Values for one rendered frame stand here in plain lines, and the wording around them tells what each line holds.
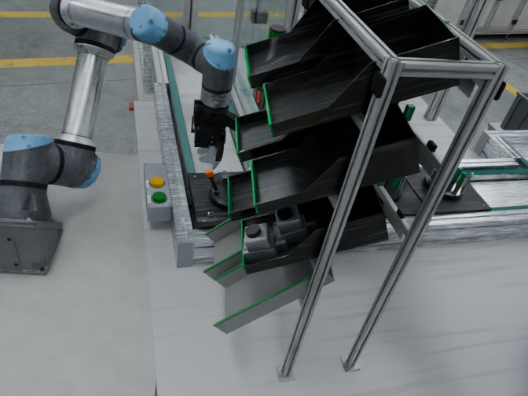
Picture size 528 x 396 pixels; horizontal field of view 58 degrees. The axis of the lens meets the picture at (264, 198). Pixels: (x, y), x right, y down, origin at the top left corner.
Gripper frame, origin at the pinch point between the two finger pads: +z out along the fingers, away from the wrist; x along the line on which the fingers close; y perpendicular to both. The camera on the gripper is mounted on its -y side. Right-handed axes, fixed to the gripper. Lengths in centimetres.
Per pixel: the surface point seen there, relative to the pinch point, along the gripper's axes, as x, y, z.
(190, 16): -107, -6, -1
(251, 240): 45.4, 2.4, -16.9
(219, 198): 2.9, -1.5, 10.1
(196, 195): -1.1, 4.8, 12.0
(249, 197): 27.8, -1.9, -11.9
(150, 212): 2.1, 18.2, 15.2
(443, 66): 53, -17, -57
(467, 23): -61, -113, -23
